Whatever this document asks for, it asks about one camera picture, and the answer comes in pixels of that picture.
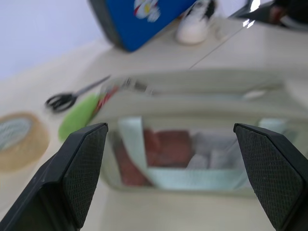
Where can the white sneaker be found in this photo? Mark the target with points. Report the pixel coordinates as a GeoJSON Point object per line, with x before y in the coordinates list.
{"type": "Point", "coordinates": [195, 24]}

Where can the clear zippered pouch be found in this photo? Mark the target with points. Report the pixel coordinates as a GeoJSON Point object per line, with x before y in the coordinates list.
{"type": "Point", "coordinates": [192, 134]}

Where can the brown packing tape roll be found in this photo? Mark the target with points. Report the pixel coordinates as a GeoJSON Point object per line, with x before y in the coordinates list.
{"type": "Point", "coordinates": [20, 142]}

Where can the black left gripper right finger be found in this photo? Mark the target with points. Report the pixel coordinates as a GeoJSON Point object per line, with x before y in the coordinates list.
{"type": "Point", "coordinates": [274, 178]}

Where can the green round pad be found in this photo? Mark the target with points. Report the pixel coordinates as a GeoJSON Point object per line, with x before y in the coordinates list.
{"type": "Point", "coordinates": [77, 116]}

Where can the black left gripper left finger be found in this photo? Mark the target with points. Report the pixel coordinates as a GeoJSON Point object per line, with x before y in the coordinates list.
{"type": "Point", "coordinates": [72, 178]}

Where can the blue box with cartoon print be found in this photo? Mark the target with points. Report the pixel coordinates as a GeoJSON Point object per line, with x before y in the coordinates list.
{"type": "Point", "coordinates": [142, 20]}

